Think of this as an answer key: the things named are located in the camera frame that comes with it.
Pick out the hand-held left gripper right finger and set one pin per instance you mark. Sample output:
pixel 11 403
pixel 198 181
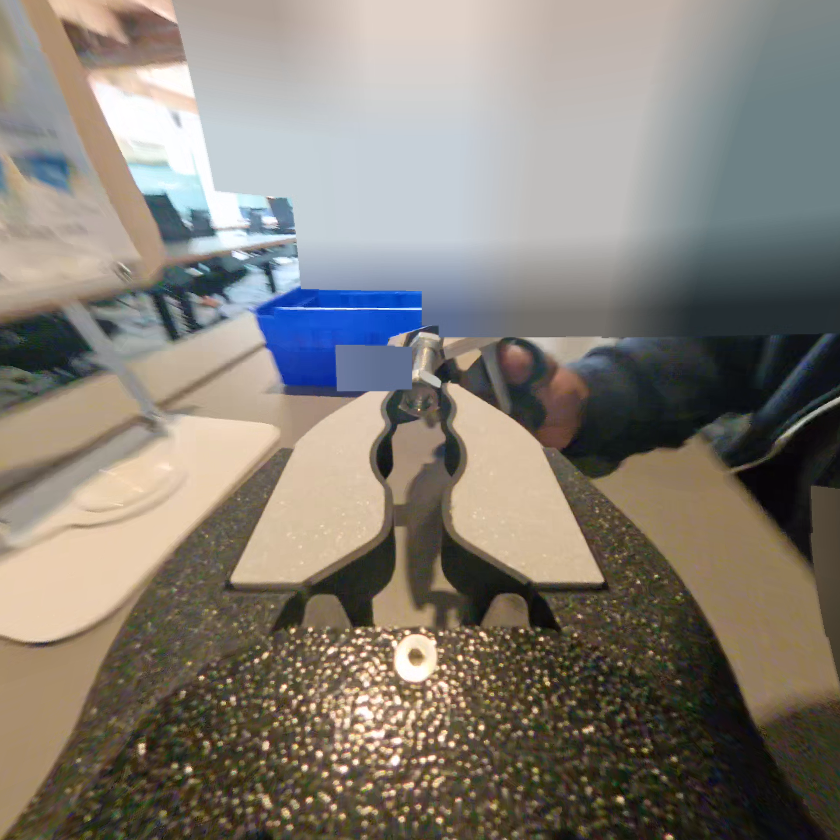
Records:
pixel 518 505

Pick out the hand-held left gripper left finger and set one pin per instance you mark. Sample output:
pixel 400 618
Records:
pixel 321 499

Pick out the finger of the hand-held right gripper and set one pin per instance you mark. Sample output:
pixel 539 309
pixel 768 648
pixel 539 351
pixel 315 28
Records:
pixel 403 338
pixel 469 348

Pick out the metal hex bolt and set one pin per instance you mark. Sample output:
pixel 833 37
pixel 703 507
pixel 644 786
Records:
pixel 426 361

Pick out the person's right forearm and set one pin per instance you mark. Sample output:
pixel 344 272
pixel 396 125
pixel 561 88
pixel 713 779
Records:
pixel 656 394

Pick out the person's right hand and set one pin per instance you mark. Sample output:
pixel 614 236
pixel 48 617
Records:
pixel 558 407

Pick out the large blue plastic bin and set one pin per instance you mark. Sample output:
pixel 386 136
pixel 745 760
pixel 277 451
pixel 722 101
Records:
pixel 308 328

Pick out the white stand base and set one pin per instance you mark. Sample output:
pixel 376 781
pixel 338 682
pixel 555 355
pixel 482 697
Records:
pixel 164 499

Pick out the black office chair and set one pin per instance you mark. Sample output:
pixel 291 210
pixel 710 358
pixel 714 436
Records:
pixel 164 216
pixel 281 213

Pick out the long grey office desk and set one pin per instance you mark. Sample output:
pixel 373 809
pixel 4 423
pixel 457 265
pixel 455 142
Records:
pixel 223 244

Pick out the metal stand pole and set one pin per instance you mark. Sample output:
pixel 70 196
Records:
pixel 124 374

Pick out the wooden sign board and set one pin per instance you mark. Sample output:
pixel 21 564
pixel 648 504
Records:
pixel 108 164

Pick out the printed instruction sheet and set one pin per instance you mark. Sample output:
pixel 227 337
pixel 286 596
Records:
pixel 52 197

